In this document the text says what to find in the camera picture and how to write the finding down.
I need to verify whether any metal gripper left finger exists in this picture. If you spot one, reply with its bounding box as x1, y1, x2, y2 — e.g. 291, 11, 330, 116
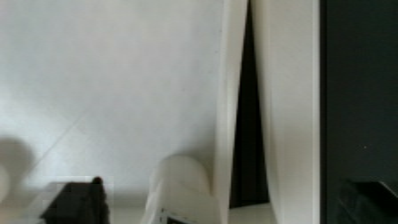
25, 177, 110, 224

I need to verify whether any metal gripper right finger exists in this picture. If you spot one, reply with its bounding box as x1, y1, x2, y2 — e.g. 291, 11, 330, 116
336, 181, 398, 224

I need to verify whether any white square table top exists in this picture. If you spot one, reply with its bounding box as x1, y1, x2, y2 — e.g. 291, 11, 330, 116
0, 0, 249, 224

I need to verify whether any white table leg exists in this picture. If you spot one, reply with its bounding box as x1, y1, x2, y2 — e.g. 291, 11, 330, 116
140, 155, 220, 224

